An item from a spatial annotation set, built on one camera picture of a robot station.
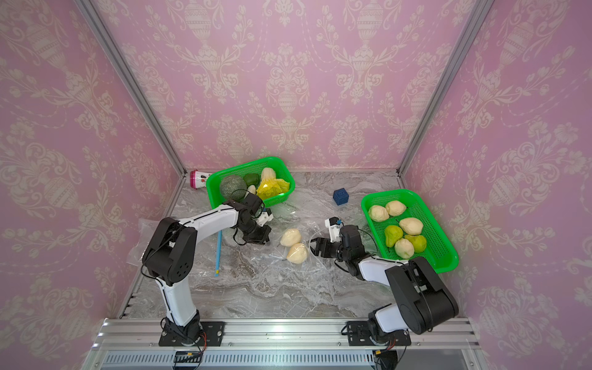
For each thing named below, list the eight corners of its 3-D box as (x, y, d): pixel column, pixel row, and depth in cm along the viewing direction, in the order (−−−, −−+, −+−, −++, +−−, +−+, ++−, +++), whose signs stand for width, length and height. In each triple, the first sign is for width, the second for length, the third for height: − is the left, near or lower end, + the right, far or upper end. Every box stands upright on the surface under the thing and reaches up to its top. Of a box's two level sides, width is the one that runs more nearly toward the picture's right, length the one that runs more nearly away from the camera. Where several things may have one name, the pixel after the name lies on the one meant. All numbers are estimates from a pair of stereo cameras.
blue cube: (337, 206, 109) (339, 199, 105) (332, 197, 113) (333, 190, 109) (348, 202, 111) (350, 196, 107) (342, 193, 114) (343, 187, 110)
